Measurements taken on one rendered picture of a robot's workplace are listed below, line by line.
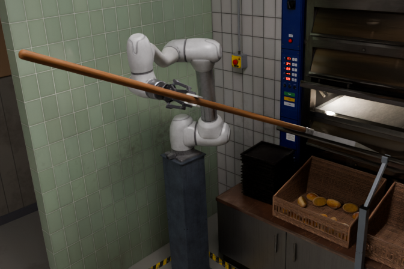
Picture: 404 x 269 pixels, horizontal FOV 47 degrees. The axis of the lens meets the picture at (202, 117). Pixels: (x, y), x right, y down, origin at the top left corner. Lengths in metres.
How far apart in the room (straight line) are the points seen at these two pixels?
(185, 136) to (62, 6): 1.07
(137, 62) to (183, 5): 1.46
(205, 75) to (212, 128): 0.38
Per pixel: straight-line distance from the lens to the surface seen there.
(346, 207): 3.26
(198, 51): 2.56
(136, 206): 3.57
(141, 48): 2.06
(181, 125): 2.93
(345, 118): 3.20
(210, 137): 2.90
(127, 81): 1.67
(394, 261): 2.86
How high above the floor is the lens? 2.31
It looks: 21 degrees down
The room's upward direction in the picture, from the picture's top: 3 degrees counter-clockwise
